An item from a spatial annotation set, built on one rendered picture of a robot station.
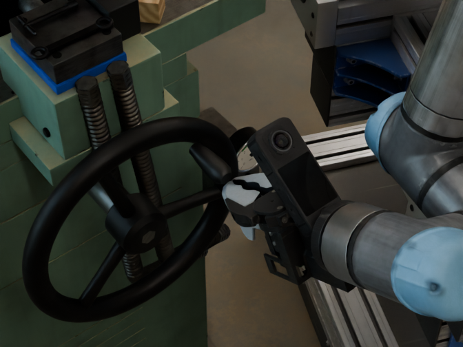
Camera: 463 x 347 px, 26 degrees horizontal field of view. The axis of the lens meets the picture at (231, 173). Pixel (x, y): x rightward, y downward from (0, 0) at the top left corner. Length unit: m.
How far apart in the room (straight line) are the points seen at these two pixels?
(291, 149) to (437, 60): 0.16
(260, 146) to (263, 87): 1.53
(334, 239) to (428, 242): 0.11
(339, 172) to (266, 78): 0.56
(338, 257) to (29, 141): 0.43
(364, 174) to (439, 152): 1.07
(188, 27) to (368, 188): 0.81
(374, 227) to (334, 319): 0.91
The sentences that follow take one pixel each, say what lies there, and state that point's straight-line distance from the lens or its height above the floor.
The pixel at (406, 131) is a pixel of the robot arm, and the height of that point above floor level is 1.03.
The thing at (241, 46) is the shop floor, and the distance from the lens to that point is 2.60.
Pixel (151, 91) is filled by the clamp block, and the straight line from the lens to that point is 1.16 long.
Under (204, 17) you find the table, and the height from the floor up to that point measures 0.88.
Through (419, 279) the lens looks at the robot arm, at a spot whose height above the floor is 1.04.
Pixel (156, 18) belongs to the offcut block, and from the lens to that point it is 1.26.
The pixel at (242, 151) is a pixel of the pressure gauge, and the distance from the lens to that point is 1.41.
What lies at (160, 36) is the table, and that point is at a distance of 1.26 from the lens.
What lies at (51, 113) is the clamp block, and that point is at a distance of 1.10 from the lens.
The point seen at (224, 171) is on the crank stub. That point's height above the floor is 0.90.
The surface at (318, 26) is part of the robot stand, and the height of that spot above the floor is 0.73.
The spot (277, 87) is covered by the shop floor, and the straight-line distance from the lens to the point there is 2.49.
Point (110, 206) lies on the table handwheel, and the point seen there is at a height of 0.82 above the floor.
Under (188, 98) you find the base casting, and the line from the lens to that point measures 1.37.
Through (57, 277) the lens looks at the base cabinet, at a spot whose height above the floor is 0.55.
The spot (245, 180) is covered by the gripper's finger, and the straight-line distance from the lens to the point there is 1.08.
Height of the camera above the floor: 1.70
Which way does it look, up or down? 48 degrees down
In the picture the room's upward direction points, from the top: straight up
